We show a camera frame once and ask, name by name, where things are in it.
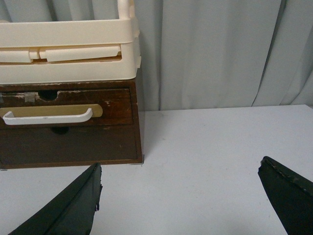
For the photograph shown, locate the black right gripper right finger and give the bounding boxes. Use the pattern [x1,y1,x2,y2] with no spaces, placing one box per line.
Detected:
[258,156,313,235]

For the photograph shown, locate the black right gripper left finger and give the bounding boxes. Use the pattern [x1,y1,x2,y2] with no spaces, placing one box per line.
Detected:
[10,163,102,235]

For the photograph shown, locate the lower dark wooden drawer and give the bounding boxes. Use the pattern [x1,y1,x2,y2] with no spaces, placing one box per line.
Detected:
[0,126,137,165]

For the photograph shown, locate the dark brown wooden drawer cabinet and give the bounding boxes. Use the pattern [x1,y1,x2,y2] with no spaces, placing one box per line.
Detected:
[0,79,144,169]

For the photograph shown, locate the cream plastic basket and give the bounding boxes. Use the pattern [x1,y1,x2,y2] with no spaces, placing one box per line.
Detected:
[0,0,141,85]

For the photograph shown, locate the grey curtain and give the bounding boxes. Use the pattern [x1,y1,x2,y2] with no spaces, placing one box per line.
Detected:
[0,0,313,112]

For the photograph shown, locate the upper wooden drawer white handle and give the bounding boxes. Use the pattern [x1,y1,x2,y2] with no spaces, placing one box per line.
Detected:
[0,88,133,127]

